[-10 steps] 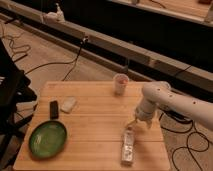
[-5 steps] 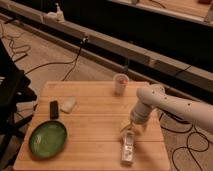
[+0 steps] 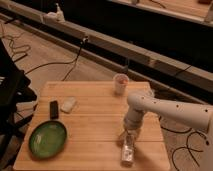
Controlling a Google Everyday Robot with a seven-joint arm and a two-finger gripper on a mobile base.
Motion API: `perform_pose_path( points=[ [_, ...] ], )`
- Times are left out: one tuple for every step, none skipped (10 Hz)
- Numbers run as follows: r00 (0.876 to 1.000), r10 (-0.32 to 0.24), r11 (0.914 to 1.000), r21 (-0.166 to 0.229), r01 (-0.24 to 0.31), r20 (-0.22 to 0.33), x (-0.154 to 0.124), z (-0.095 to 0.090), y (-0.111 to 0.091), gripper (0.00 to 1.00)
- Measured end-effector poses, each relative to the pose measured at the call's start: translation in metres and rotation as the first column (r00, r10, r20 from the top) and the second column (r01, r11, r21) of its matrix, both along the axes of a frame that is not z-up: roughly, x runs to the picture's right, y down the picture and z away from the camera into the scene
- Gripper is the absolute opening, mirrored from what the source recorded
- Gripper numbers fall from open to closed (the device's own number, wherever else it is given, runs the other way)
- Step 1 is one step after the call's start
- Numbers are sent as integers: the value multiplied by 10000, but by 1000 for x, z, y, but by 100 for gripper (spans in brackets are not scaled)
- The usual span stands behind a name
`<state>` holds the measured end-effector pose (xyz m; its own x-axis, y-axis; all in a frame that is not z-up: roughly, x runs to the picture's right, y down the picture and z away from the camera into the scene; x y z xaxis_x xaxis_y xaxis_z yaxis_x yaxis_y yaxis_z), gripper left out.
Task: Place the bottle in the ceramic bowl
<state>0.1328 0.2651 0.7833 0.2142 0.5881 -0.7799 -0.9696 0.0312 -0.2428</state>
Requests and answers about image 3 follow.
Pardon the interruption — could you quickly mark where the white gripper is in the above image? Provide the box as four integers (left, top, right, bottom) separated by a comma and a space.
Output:
116, 125, 140, 146

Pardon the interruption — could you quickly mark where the clear plastic bottle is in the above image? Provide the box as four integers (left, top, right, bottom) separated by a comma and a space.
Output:
121, 135, 134, 166

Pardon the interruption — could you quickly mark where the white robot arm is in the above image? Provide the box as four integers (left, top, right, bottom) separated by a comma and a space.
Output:
121, 91, 213, 171

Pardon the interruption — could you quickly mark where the clear plastic cup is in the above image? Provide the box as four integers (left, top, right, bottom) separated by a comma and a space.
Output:
113, 73, 129, 95

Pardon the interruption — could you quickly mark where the white soap bar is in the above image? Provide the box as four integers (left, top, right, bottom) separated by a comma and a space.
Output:
60, 97, 76, 113

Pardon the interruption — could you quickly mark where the black rectangular block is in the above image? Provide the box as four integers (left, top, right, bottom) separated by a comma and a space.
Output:
50, 101, 59, 119

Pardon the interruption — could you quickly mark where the black chair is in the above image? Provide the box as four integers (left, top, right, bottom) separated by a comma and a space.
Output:
0, 39, 37, 161

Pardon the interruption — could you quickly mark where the black cable on right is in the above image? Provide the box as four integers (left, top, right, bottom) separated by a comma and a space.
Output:
159, 116, 213, 168

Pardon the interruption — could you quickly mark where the long metal rail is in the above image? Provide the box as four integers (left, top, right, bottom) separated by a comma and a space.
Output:
0, 0, 213, 97

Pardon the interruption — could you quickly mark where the black floor cable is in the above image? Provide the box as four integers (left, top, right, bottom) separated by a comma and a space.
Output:
24, 36, 90, 82

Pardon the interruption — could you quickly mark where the white object on rail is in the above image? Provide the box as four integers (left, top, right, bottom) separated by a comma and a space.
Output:
45, 3, 65, 22

